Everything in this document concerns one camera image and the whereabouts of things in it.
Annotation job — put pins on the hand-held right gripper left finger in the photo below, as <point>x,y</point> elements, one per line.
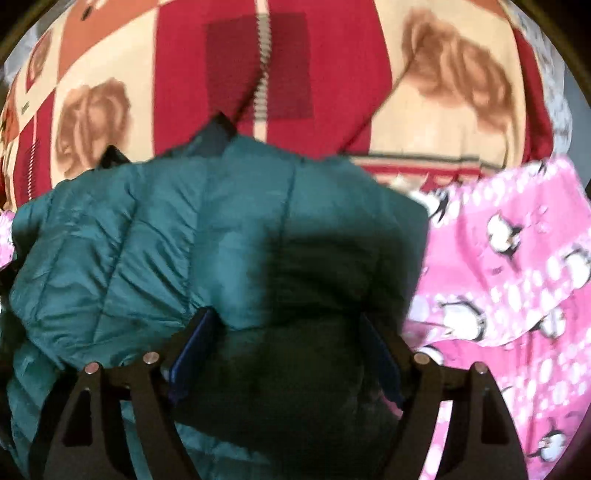
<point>191,355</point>

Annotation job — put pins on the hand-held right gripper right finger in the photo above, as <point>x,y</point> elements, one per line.
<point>381,355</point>

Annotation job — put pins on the green puffer jacket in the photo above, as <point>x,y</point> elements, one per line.
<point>138,240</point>

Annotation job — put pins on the pink penguin print blanket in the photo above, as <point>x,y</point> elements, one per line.
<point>508,300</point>

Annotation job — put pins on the red rose print blanket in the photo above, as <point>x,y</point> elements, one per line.
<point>332,69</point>

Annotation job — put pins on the grey patterned cloth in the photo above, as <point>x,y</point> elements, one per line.
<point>549,83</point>

